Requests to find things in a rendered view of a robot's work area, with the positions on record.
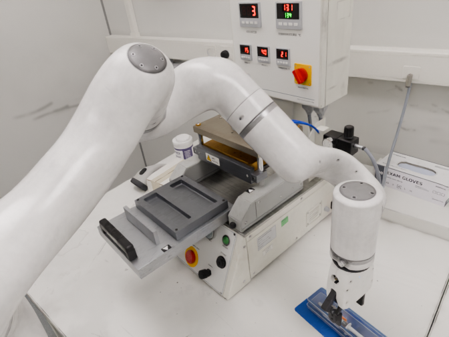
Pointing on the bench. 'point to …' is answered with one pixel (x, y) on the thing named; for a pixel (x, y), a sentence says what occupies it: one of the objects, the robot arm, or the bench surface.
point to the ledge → (415, 212)
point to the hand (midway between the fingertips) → (346, 307)
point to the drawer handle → (118, 239)
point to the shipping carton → (162, 175)
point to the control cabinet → (296, 53)
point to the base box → (276, 236)
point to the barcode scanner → (139, 180)
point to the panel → (211, 248)
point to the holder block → (181, 206)
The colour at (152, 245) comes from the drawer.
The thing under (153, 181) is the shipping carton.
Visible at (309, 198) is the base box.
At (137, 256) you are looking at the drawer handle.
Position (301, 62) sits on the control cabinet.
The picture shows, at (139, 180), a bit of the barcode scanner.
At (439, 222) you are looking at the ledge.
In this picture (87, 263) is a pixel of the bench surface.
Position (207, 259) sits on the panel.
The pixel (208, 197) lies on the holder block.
